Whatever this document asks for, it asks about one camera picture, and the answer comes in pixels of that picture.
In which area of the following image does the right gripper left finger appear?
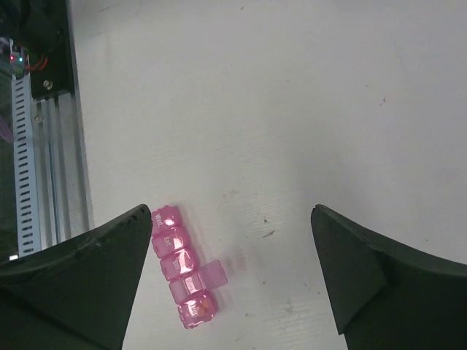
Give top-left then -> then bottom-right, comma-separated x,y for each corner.
1,204 -> 152,349

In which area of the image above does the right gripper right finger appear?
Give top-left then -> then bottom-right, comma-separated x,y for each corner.
311,204 -> 466,349

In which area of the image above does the pink weekly pill organizer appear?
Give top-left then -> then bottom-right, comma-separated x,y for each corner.
151,206 -> 228,329

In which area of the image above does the white slotted cable duct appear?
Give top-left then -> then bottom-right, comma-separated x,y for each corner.
9,42 -> 42,257

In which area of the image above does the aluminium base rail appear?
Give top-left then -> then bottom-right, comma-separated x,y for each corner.
31,1 -> 93,249

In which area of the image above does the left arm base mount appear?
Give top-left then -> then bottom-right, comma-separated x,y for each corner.
1,1 -> 75,100

